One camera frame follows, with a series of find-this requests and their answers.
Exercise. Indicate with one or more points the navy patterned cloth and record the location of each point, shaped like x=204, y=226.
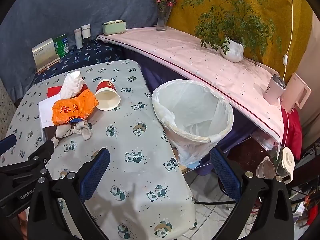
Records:
x=94, y=53

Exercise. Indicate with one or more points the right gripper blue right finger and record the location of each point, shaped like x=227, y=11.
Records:
x=228, y=177

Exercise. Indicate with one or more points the red paper cup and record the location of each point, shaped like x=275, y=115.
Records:
x=107, y=95

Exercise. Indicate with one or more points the white paper sheet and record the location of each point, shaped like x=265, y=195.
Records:
x=45, y=110

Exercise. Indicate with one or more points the green potted plant white pot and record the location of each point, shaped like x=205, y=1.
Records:
x=238, y=21

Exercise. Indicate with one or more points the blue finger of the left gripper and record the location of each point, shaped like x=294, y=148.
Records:
x=7, y=143

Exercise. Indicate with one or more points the pink table cloth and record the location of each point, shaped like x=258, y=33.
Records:
x=242, y=83

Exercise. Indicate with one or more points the panda print table cloth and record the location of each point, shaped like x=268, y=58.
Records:
x=139, y=196

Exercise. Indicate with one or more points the orange plastic snack bag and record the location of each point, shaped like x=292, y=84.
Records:
x=75, y=109

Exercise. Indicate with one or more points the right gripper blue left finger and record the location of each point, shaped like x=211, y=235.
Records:
x=91, y=173

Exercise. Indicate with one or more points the glass vase pink flowers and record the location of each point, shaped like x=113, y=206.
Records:
x=163, y=11

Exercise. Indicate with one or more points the white trash bin with liner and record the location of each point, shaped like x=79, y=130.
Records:
x=195, y=117

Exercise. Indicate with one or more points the blue fabric backdrop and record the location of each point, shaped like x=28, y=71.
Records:
x=30, y=22

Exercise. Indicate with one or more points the pink thermos cup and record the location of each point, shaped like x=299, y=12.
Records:
x=274, y=90

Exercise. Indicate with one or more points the pink electric kettle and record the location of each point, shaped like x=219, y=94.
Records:
x=295, y=95

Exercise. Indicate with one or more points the red wrapper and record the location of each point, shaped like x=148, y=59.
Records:
x=52, y=91

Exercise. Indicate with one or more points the white small appliance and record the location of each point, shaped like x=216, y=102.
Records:
x=274, y=164

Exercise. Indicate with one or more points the white jar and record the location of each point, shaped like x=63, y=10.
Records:
x=86, y=31

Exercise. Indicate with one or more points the white tissue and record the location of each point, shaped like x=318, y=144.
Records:
x=72, y=85

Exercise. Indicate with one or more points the red cloth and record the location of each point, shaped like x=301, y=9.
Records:
x=292, y=137

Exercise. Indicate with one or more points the mint green tissue box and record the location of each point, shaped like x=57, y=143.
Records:
x=114, y=27

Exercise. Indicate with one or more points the green tin can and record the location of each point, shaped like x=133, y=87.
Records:
x=61, y=45

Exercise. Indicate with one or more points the white tube bottle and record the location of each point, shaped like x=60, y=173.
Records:
x=78, y=38

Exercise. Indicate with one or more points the yellow fabric backdrop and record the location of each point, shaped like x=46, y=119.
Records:
x=293, y=20

